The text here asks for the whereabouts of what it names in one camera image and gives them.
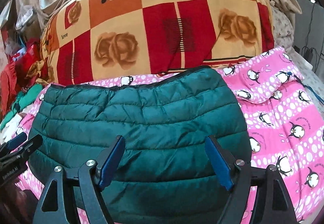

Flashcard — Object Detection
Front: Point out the green quilted puffer jacket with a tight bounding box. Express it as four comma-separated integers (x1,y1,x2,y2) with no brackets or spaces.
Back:
28,67,252,223

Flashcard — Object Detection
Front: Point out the red clothes pile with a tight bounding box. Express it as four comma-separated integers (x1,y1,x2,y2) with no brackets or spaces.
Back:
1,39,53,115

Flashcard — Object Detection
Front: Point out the person's left hand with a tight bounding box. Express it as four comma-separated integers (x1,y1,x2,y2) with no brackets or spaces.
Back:
1,182,38,224

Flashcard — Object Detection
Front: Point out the green garment at bedside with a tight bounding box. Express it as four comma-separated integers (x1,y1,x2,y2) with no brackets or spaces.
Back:
1,84,43,131

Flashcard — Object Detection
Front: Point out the red orange rose blanket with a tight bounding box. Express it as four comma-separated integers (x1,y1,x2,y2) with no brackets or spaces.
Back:
41,0,274,85

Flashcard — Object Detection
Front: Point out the blue cord on bed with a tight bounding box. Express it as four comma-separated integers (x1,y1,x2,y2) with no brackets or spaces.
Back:
287,70,324,105

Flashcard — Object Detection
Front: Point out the black power adapter with cable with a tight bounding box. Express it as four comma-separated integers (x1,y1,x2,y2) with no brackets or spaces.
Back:
294,0,323,72

